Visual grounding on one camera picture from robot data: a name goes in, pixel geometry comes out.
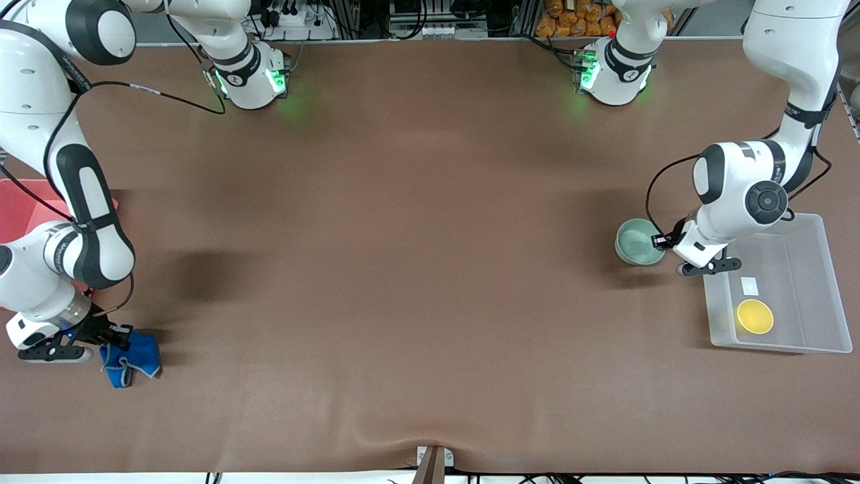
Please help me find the pale green bowl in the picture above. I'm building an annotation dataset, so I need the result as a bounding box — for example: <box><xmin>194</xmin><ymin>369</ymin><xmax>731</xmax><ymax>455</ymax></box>
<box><xmin>615</xmin><ymin>218</ymin><xmax>667</xmax><ymax>266</ymax></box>

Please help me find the blue cloth with grey trim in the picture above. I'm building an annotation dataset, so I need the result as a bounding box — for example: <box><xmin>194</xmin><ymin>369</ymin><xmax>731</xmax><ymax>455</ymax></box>
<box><xmin>99</xmin><ymin>329</ymin><xmax>162</xmax><ymax>389</ymax></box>

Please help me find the yellow plastic cup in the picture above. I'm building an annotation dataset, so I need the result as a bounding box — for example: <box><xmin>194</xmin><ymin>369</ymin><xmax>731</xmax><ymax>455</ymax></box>
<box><xmin>736</xmin><ymin>298</ymin><xmax>775</xmax><ymax>335</ymax></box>

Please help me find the clear plastic bin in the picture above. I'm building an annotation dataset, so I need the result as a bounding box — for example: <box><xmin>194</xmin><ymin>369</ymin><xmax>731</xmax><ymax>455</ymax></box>
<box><xmin>702</xmin><ymin>213</ymin><xmax>853</xmax><ymax>354</ymax></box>

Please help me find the pink plastic bin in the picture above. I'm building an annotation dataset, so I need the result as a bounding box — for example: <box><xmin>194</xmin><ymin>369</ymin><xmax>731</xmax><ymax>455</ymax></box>
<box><xmin>0</xmin><ymin>178</ymin><xmax>119</xmax><ymax>296</ymax></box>

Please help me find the pile of orange objects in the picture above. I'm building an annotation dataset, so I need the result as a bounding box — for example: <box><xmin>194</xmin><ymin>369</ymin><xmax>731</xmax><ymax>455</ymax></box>
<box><xmin>535</xmin><ymin>0</ymin><xmax>622</xmax><ymax>38</ymax></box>

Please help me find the brown table cover mat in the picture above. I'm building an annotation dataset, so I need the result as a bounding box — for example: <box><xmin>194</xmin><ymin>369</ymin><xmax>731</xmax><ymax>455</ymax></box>
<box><xmin>0</xmin><ymin>37</ymin><xmax>860</xmax><ymax>475</ymax></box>

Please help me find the white power strip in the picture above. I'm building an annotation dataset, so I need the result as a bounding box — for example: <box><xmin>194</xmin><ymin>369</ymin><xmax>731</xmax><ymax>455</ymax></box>
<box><xmin>259</xmin><ymin>0</ymin><xmax>339</xmax><ymax>41</ymax></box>

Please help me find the aluminium table edge rail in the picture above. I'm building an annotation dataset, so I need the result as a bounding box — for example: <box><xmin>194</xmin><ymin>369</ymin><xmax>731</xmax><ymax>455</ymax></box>
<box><xmin>833</xmin><ymin>60</ymin><xmax>860</xmax><ymax>142</ymax></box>

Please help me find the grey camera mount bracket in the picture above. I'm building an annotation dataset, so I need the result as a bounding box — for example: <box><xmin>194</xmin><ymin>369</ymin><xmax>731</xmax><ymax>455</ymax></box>
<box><xmin>411</xmin><ymin>445</ymin><xmax>455</xmax><ymax>484</ymax></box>

